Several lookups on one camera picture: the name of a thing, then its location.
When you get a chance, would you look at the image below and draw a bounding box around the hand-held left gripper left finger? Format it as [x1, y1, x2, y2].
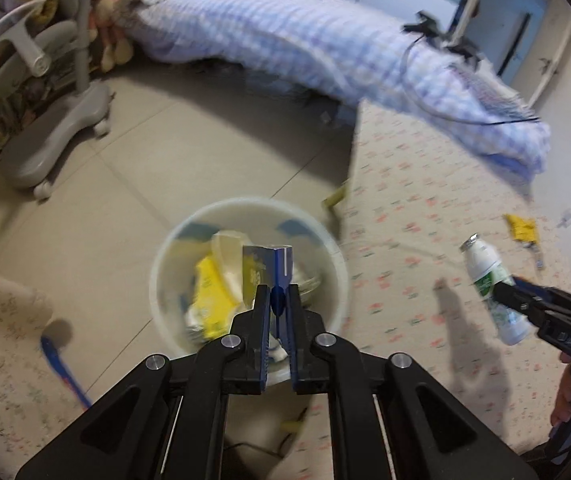
[15, 285, 271, 480]

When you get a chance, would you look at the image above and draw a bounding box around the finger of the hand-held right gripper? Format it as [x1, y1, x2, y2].
[513, 276, 571, 313]
[494, 282, 549, 323]

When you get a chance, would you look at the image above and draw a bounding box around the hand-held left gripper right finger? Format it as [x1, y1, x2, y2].
[288, 285, 539, 480]

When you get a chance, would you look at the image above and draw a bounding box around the white yogurt bottle green label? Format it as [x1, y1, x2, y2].
[459, 232, 533, 346]

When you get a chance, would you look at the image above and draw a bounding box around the blue cracker box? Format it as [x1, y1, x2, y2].
[242, 244, 295, 311]

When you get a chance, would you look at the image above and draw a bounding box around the yellow carton box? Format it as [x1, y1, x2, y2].
[185, 230, 246, 341]

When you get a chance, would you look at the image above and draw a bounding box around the white trash bin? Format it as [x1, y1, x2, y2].
[149, 197, 351, 386]

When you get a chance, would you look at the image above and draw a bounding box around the yellow snack wrapper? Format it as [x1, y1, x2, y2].
[503, 214, 537, 243]

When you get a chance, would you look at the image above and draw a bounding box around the yellow paper scrap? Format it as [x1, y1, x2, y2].
[285, 407, 309, 433]
[321, 180, 351, 211]

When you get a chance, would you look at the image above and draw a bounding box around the floral bed sheet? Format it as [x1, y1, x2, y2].
[285, 102, 571, 461]

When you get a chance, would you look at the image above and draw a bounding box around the blue stick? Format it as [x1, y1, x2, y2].
[40, 335, 93, 408]

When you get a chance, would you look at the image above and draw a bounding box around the floral cloth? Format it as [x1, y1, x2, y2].
[0, 260, 96, 466]

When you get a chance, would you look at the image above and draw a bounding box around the grey chair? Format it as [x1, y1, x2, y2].
[0, 0, 113, 201]

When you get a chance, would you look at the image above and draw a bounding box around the blue checked duvet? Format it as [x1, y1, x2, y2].
[115, 0, 551, 176]

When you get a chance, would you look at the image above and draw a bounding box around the beige plush toy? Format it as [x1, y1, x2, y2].
[96, 0, 133, 72]

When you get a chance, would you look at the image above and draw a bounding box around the black cable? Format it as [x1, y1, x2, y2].
[400, 10, 541, 126]

